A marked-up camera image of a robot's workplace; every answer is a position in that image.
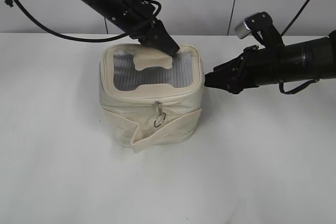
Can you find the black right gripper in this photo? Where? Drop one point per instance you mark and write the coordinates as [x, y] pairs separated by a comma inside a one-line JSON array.
[[251, 69]]

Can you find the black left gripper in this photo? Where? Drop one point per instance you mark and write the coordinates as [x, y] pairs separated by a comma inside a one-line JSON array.
[[138, 19]]

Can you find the cream fabric zipper bag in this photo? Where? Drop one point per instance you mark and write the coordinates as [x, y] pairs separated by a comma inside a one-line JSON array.
[[149, 98]]

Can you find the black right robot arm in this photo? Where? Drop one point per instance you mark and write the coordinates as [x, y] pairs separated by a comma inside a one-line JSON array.
[[291, 67]]

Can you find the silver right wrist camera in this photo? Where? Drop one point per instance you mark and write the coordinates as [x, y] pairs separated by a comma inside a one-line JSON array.
[[260, 26]]

